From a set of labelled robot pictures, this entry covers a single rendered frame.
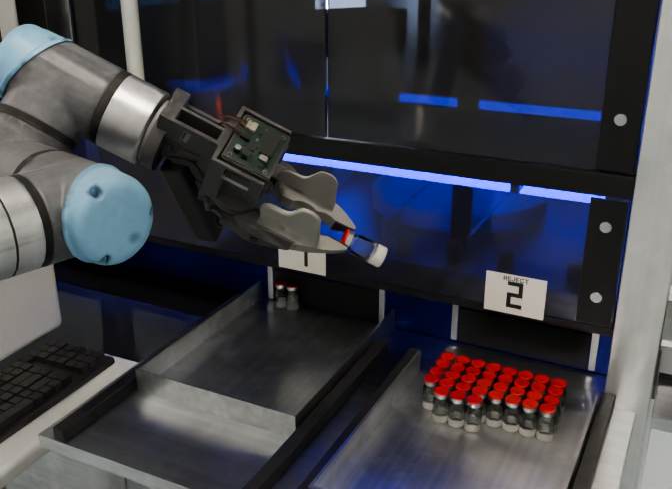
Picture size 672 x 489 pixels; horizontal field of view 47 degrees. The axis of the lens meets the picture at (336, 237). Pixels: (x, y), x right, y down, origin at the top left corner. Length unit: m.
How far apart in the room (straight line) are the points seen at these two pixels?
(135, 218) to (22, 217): 0.08
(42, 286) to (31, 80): 0.79
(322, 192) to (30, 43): 0.30
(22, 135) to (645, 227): 0.73
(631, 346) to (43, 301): 1.00
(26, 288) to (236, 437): 0.57
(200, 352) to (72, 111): 0.59
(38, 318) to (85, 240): 0.90
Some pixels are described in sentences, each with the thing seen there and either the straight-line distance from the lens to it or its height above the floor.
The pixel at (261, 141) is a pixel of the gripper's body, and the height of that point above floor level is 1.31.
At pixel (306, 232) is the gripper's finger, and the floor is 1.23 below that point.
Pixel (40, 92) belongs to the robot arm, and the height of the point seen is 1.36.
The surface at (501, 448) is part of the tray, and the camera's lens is 1.05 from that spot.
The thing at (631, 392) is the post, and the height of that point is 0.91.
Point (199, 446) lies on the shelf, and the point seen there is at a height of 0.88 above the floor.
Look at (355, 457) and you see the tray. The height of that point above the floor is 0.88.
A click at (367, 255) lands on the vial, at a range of 0.77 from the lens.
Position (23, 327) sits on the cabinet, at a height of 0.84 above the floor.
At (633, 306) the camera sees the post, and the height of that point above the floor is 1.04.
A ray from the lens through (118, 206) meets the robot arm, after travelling 0.62.
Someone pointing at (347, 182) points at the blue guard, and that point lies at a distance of 1.15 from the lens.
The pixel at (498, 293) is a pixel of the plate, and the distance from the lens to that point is 1.12.
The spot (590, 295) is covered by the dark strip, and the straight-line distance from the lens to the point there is 1.10.
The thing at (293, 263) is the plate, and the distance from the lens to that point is 1.24.
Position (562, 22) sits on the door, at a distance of 1.03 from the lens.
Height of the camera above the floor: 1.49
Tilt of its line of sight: 21 degrees down
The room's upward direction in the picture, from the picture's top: straight up
